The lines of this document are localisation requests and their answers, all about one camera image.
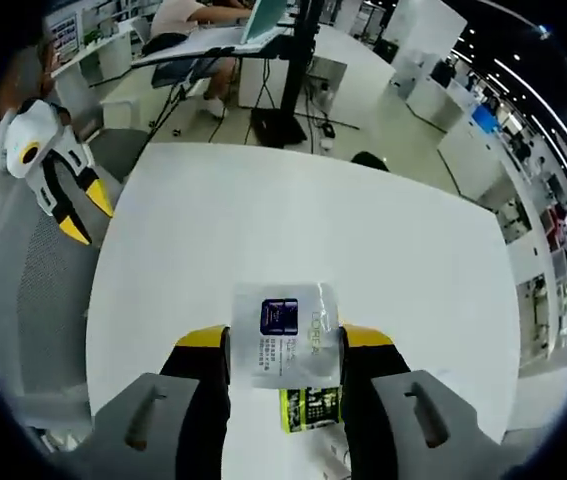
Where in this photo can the black stool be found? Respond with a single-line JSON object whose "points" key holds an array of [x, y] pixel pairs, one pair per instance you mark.
{"points": [[369, 161]]}

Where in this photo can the blue storage box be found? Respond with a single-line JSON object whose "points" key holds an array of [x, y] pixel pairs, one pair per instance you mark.
{"points": [[484, 121]]}

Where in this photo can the teal laptop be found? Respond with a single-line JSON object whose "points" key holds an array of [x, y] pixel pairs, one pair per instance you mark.
{"points": [[263, 20]]}

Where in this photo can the green black skincare packet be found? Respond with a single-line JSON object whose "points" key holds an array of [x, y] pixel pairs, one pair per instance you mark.
{"points": [[310, 407]]}

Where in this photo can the tilted work board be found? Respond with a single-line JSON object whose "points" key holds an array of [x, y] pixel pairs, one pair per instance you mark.
{"points": [[203, 47]]}

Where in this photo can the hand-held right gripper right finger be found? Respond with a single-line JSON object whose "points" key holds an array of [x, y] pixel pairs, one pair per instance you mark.
{"points": [[368, 380]]}

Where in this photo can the long white office desk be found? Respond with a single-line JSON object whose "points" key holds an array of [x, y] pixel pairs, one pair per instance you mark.
{"points": [[468, 150]]}

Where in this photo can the white low cabinet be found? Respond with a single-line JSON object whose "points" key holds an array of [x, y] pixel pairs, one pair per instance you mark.
{"points": [[353, 65]]}

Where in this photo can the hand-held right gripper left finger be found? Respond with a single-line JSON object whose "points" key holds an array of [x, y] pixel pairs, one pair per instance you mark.
{"points": [[198, 400]]}

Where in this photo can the small white skincare sachet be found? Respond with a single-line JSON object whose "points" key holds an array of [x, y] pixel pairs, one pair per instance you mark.
{"points": [[283, 340]]}

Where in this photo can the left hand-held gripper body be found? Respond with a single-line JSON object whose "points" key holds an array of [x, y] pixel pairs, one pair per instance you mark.
{"points": [[28, 130]]}

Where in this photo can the black monitor stand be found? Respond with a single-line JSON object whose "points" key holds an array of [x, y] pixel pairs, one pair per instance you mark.
{"points": [[303, 60]]}

